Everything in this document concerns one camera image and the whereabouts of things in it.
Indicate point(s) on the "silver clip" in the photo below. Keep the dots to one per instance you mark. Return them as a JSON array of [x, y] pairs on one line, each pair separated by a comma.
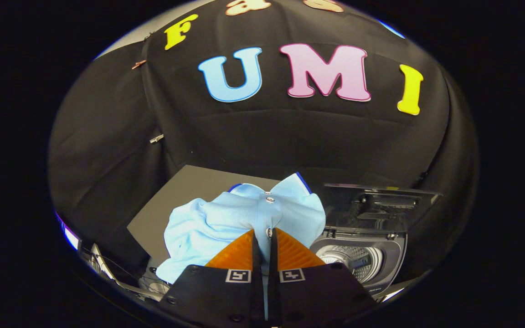
[[156, 138]]

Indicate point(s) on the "grey washing machine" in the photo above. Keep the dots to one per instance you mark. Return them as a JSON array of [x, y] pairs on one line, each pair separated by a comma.
[[358, 262]]

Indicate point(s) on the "grey cabinet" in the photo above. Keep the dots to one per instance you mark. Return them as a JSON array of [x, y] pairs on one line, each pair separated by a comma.
[[185, 191]]

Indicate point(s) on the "copper clip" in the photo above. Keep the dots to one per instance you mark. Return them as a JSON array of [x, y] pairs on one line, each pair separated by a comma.
[[138, 64]]

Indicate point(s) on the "black backdrop cloth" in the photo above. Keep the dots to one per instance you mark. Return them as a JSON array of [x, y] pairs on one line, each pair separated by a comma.
[[290, 136]]

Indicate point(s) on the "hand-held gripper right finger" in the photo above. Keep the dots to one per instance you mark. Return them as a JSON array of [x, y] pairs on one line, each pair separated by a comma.
[[273, 278]]

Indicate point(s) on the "light blue polo shirt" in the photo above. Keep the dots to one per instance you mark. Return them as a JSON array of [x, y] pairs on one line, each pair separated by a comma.
[[226, 223]]

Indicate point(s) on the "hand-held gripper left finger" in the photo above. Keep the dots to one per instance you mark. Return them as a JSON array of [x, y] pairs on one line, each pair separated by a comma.
[[257, 278]]

